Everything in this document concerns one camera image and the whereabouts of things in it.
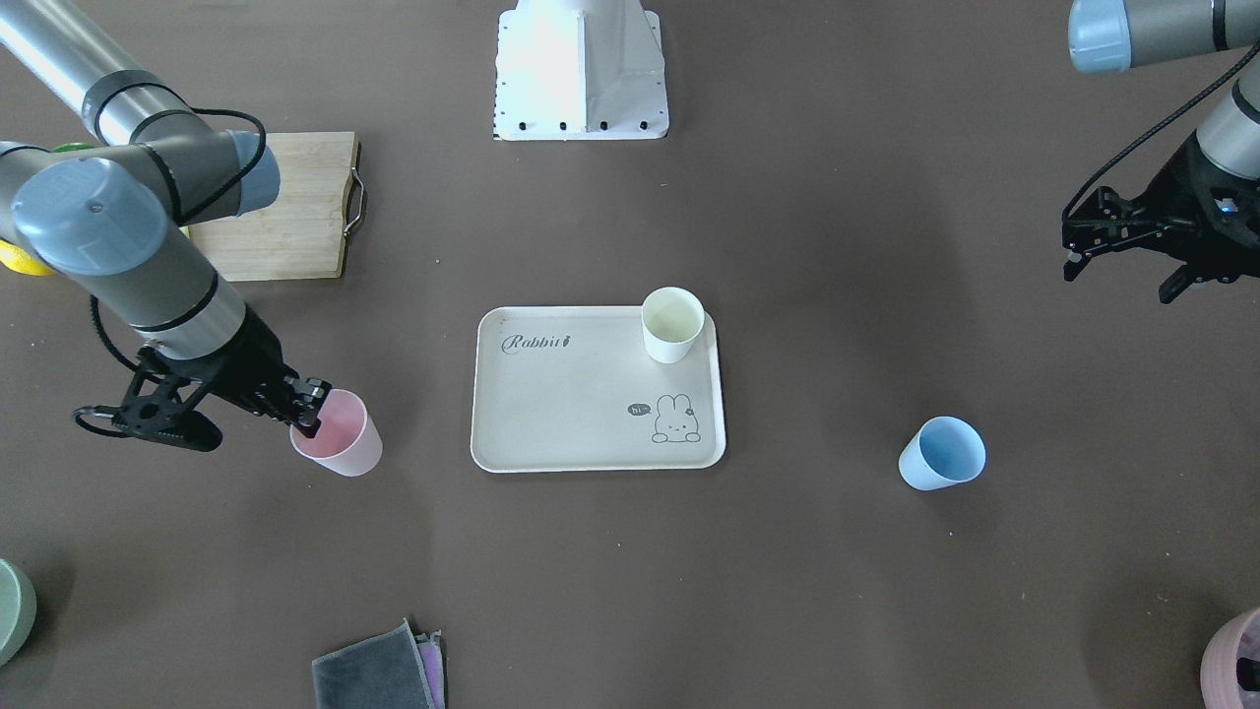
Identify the grey folded cloth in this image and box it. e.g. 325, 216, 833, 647
311, 620, 447, 708

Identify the green bowl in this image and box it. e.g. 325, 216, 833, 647
1, 559, 37, 666

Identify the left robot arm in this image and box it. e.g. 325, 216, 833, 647
1058, 1, 1259, 303

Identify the pink bowl with ice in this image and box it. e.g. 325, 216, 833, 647
1200, 610, 1259, 708

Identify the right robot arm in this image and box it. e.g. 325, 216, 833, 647
1, 1, 331, 450

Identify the blue cup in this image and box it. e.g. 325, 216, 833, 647
897, 416, 988, 490

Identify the cream rabbit tray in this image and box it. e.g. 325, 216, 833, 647
470, 305, 727, 474

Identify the green lime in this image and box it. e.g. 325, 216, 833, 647
50, 141, 95, 154

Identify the cream cup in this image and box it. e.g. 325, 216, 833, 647
643, 287, 706, 364

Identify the pink cup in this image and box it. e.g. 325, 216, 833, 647
289, 389, 383, 479

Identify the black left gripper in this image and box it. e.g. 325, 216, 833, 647
1062, 136, 1259, 303

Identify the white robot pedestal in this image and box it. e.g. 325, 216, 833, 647
491, 1, 670, 141

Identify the wooden cutting board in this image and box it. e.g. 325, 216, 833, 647
192, 133, 360, 282

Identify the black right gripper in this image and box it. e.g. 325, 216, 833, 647
73, 309, 331, 452

